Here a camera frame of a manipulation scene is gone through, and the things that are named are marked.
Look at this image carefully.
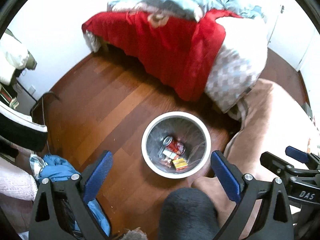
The teal quilt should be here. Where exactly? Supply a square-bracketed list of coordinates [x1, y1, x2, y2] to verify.
[107, 0, 265, 22]

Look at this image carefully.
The red soda can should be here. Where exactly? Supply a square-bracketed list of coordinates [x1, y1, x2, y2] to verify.
[161, 136, 185, 160]

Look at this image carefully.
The checkered grey pillow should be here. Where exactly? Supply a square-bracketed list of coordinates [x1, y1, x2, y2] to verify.
[204, 17, 267, 113]

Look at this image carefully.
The yellow red snack wrapper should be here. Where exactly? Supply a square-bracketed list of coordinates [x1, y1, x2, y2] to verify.
[172, 158, 188, 171]

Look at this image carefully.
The black fuzzy slipper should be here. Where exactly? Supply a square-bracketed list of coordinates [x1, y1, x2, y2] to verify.
[158, 187, 220, 240]

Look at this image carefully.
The blue cloth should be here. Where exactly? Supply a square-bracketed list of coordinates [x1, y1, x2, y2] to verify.
[35, 154, 111, 236]

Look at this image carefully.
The white round trash bin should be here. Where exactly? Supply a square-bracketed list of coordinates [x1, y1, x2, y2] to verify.
[141, 112, 211, 179]

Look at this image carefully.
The white clothes pile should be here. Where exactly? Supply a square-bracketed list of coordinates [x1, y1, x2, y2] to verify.
[1, 29, 37, 85]

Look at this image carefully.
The red fleece blanket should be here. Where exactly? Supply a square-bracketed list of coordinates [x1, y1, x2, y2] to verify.
[81, 9, 239, 101]

